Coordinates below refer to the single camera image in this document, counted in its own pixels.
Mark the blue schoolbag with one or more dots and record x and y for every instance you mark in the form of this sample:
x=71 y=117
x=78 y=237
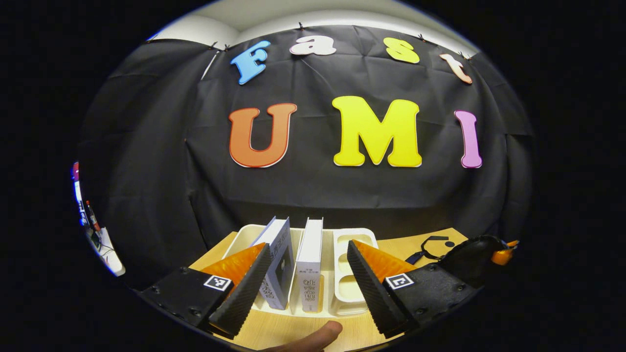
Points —
x=472 y=259

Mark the white side table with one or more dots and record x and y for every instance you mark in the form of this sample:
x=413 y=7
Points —
x=111 y=256

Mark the white cover book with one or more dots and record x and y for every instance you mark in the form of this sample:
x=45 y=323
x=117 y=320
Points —
x=310 y=264

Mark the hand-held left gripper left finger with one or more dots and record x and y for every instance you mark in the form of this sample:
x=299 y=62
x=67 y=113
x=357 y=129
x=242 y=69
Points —
x=244 y=288

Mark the computer monitor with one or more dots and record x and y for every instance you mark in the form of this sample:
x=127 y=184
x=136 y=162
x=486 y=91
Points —
x=78 y=195

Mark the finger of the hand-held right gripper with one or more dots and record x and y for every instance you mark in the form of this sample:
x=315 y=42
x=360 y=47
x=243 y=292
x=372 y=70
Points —
x=503 y=253

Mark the white plastic bookshelf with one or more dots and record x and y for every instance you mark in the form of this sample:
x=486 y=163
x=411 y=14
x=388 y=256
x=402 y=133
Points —
x=347 y=288

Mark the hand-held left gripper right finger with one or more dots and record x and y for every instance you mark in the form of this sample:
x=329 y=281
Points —
x=374 y=288

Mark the grey cover book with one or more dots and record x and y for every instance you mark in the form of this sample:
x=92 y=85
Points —
x=281 y=264

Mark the black backdrop cloth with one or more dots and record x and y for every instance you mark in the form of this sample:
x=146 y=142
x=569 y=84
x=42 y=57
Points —
x=342 y=190

